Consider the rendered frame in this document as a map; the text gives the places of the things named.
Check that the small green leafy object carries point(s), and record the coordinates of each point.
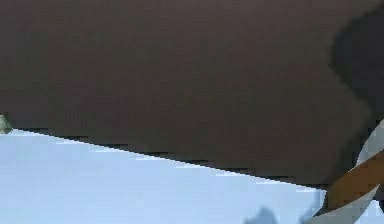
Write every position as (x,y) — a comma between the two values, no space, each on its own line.
(3,125)

